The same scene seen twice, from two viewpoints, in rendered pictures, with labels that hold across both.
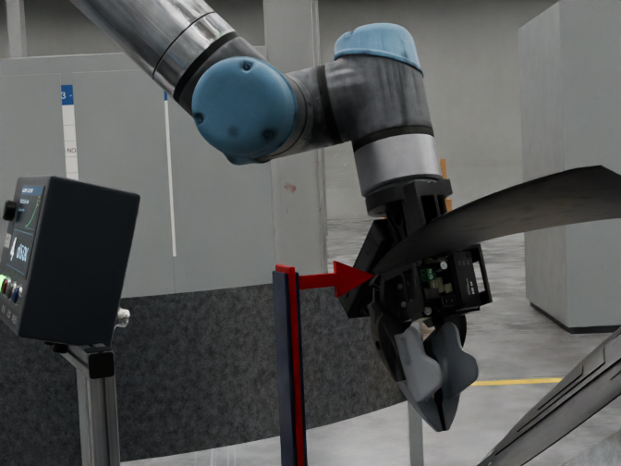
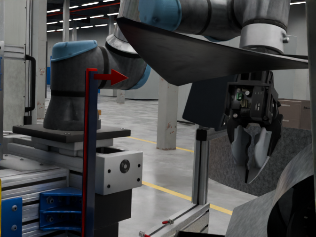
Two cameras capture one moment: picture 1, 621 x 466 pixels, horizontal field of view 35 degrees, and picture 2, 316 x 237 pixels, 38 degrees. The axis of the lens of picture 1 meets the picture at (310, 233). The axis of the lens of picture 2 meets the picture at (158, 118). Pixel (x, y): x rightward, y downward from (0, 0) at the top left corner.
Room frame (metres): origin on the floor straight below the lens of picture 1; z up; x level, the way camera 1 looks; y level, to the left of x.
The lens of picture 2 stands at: (0.25, -0.58, 1.18)
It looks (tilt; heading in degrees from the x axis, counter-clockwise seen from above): 5 degrees down; 50
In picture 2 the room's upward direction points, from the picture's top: 2 degrees clockwise
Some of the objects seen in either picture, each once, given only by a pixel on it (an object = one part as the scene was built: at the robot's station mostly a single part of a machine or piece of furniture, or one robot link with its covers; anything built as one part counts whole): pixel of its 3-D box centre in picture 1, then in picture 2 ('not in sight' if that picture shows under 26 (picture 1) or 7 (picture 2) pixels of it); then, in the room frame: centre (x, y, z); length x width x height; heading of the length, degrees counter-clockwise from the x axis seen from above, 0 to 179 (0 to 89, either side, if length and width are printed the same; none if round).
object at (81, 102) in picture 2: not in sight; (73, 108); (0.86, 0.51, 1.09); 0.15 x 0.15 x 0.10
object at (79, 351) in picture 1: (80, 349); (216, 130); (1.18, 0.29, 1.04); 0.24 x 0.03 x 0.03; 24
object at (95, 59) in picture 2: not in sight; (76, 65); (0.86, 0.50, 1.20); 0.13 x 0.12 x 0.14; 172
